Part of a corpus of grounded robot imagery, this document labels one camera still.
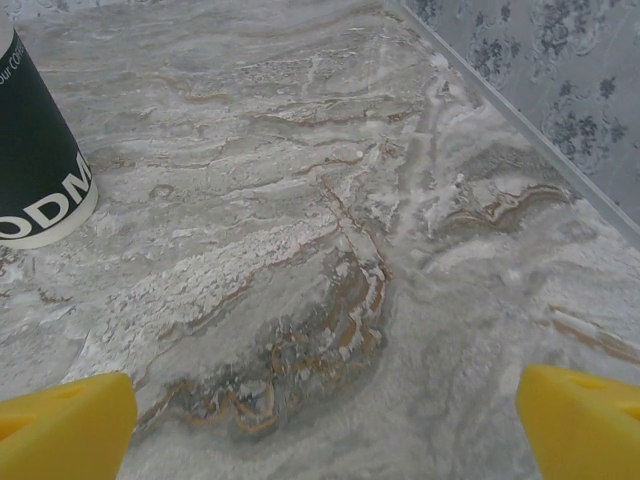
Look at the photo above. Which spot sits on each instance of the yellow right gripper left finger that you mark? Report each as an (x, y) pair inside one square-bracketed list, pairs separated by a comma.
[(65, 435)]

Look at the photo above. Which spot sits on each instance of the stack of paper cups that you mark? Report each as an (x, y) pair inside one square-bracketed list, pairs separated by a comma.
[(35, 150)]

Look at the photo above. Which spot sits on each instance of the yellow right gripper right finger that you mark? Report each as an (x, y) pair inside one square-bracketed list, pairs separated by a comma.
[(585, 430)]

